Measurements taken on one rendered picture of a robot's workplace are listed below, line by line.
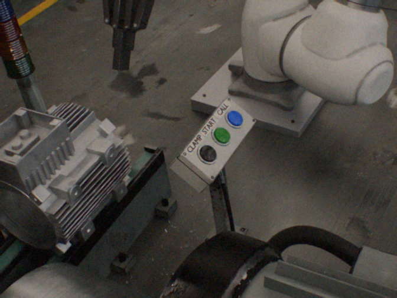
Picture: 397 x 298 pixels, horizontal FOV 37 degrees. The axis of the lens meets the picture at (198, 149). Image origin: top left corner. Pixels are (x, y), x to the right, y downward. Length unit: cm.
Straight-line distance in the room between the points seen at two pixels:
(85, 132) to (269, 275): 67
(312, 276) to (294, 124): 100
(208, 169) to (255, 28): 51
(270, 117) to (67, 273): 81
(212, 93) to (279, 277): 111
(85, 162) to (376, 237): 57
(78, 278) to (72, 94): 101
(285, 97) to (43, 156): 69
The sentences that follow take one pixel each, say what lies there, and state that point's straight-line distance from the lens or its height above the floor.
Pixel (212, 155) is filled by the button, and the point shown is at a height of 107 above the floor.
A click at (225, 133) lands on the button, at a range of 99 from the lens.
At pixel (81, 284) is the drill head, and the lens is 72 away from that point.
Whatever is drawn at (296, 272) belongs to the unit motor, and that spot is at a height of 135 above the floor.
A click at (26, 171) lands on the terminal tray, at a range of 94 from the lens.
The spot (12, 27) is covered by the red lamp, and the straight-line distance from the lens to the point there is 131.
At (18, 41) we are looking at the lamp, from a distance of 133.
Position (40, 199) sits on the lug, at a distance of 94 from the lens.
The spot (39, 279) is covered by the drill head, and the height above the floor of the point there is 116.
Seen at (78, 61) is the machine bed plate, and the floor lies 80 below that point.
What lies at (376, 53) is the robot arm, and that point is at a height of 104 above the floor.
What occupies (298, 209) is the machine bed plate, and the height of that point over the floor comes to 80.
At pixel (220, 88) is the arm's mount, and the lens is 153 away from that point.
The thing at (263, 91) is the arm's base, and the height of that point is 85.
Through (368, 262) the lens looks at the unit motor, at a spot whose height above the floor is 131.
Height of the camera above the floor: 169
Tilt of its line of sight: 40 degrees down
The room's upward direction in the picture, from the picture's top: 9 degrees counter-clockwise
